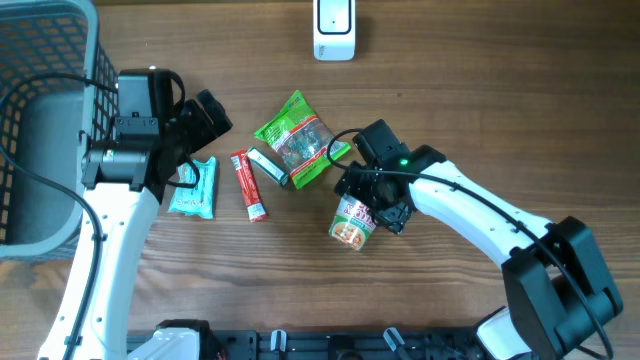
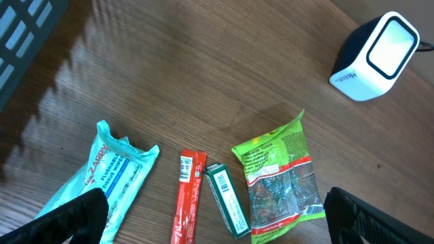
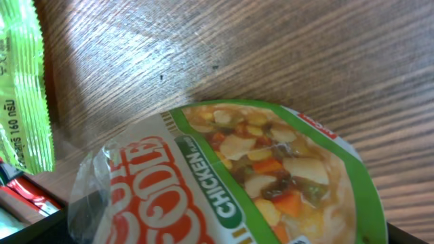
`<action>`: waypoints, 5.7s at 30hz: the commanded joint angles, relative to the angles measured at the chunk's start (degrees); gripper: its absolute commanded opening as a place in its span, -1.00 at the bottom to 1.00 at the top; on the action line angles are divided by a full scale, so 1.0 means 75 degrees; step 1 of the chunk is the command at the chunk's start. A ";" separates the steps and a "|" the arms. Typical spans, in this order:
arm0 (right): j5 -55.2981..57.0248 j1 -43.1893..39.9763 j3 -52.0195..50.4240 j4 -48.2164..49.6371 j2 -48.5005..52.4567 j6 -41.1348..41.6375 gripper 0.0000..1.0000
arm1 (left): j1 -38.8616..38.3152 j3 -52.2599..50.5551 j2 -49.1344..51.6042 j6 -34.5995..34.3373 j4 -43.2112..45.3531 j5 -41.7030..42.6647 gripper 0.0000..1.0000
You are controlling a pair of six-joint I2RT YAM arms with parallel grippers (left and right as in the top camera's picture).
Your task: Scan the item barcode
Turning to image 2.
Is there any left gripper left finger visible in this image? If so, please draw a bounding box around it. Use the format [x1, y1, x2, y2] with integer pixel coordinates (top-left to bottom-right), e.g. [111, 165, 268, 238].
[1, 188, 109, 244]

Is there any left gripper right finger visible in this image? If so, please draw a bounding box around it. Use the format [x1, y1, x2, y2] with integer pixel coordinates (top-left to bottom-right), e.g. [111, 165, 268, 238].
[323, 187, 433, 244]

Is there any teal snack packet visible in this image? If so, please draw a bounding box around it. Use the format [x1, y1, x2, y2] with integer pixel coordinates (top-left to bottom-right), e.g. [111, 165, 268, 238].
[37, 120, 160, 244]

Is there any green haribo candy bag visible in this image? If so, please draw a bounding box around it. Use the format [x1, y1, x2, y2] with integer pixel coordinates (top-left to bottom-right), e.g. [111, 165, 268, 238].
[231, 114, 326, 244]

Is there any red snack bar wrapper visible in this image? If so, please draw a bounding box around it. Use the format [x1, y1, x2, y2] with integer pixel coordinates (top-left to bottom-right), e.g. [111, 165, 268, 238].
[170, 148, 207, 244]

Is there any white barcode scanner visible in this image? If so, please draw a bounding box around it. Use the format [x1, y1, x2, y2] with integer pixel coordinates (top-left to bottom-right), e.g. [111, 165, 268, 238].
[329, 11, 433, 102]

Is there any grey plastic shopping basket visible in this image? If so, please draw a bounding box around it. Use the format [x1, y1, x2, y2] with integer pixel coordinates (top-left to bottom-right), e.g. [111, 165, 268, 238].
[1, 0, 68, 107]

